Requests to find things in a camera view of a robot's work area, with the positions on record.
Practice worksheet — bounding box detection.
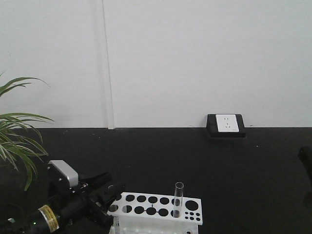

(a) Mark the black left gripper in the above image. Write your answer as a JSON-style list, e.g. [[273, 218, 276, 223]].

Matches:
[[48, 172, 125, 226]]

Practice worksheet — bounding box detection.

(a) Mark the tall clear test tube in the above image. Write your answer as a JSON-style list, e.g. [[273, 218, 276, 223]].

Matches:
[[173, 182, 184, 218]]

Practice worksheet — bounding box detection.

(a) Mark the short clear test tube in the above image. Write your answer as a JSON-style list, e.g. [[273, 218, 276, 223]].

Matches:
[[108, 185, 115, 191]]

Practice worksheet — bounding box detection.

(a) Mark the white test tube rack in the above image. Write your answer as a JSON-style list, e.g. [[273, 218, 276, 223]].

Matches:
[[108, 192, 203, 234]]

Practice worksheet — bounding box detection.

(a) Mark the white socket on black base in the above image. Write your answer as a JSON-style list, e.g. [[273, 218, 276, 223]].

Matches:
[[206, 114, 246, 138]]

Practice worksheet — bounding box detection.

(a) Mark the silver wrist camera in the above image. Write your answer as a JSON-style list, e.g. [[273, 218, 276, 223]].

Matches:
[[47, 160, 78, 193]]

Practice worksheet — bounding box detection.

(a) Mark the white wall trim strip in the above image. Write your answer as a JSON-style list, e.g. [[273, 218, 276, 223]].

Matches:
[[101, 0, 115, 130]]

